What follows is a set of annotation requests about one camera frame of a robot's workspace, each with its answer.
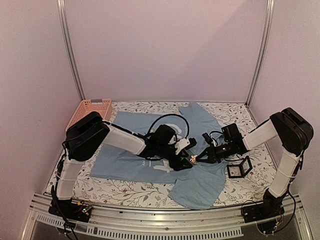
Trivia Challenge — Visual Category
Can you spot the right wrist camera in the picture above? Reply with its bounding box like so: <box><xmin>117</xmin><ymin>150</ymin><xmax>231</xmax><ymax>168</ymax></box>
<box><xmin>202</xmin><ymin>133</ymin><xmax>218</xmax><ymax>147</ymax></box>

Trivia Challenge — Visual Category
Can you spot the front aluminium rail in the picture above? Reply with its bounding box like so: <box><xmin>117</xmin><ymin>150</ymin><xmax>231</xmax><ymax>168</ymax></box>
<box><xmin>21</xmin><ymin>193</ymin><xmax>314</xmax><ymax>240</ymax></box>

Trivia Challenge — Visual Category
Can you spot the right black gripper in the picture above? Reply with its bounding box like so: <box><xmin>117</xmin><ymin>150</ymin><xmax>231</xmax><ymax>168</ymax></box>
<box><xmin>196</xmin><ymin>141</ymin><xmax>234</xmax><ymax>164</ymax></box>

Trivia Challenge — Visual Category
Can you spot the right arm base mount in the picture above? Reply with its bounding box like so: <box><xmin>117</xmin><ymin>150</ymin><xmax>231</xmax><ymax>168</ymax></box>
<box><xmin>241</xmin><ymin>196</ymin><xmax>285</xmax><ymax>223</ymax></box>

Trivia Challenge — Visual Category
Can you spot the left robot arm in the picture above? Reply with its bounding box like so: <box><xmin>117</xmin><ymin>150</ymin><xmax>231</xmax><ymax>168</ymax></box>
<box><xmin>51</xmin><ymin>111</ymin><xmax>197</xmax><ymax>217</ymax></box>

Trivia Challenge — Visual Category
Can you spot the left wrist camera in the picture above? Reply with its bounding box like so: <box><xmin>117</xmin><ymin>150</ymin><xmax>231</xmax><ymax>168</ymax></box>
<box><xmin>174</xmin><ymin>137</ymin><xmax>197</xmax><ymax>155</ymax></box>

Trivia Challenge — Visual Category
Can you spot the floral patterned table mat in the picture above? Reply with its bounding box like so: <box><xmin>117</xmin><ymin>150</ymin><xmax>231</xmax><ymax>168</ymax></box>
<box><xmin>43</xmin><ymin>100</ymin><xmax>286</xmax><ymax>209</ymax></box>

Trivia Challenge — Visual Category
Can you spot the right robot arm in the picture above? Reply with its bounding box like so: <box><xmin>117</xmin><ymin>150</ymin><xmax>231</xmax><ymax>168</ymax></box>
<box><xmin>191</xmin><ymin>107</ymin><xmax>314</xmax><ymax>218</ymax></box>

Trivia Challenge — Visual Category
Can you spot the black open jewelry box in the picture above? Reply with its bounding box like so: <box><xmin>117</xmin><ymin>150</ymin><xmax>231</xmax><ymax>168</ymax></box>
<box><xmin>226</xmin><ymin>156</ymin><xmax>253</xmax><ymax>179</ymax></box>

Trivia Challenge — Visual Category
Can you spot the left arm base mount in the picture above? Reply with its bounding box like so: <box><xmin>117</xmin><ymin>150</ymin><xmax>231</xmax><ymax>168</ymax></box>
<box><xmin>48</xmin><ymin>199</ymin><xmax>93</xmax><ymax>223</ymax></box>

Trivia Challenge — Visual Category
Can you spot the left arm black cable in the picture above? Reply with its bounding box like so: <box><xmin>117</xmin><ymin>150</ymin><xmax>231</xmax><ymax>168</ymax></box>
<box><xmin>149</xmin><ymin>113</ymin><xmax>190</xmax><ymax>138</ymax></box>

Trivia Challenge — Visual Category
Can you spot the pink plastic basket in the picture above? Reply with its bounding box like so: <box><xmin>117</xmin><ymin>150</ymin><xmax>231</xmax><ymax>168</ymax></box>
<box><xmin>65</xmin><ymin>97</ymin><xmax>113</xmax><ymax>132</ymax></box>

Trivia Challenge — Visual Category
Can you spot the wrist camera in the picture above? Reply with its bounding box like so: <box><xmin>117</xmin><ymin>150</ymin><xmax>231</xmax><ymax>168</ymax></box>
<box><xmin>174</xmin><ymin>137</ymin><xmax>197</xmax><ymax>155</ymax></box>
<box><xmin>202</xmin><ymin>133</ymin><xmax>218</xmax><ymax>147</ymax></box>

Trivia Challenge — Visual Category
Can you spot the light blue printed t-shirt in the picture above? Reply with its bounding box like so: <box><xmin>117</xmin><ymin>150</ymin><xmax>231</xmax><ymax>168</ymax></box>
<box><xmin>90</xmin><ymin>102</ymin><xmax>226</xmax><ymax>210</ymax></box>

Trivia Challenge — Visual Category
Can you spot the silver brooch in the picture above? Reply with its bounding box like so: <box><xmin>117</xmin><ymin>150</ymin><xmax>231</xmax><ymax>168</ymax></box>
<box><xmin>190</xmin><ymin>155</ymin><xmax>198</xmax><ymax>164</ymax></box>

